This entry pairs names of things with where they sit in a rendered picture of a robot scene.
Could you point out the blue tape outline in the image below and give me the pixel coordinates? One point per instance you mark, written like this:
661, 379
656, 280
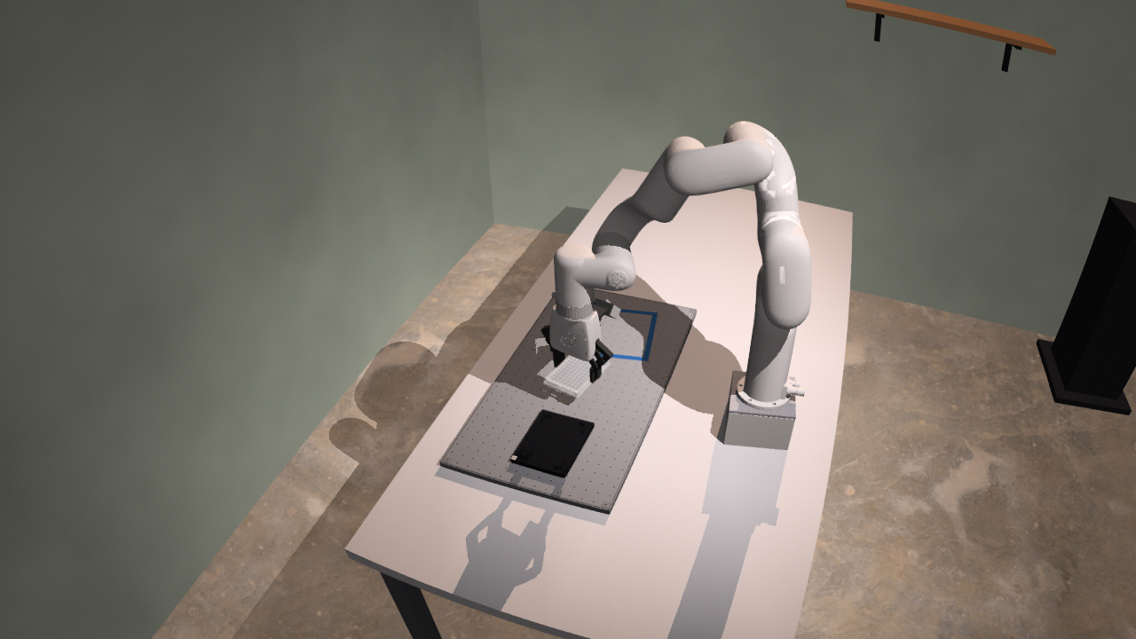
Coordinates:
649, 340

